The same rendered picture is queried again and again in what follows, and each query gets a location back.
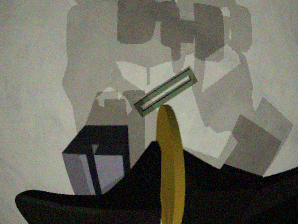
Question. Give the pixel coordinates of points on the gold coin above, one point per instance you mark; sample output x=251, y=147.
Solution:
x=172, y=188

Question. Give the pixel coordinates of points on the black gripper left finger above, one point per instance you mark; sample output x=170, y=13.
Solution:
x=134, y=200

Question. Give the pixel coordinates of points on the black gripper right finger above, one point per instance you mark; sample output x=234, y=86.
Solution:
x=216, y=197

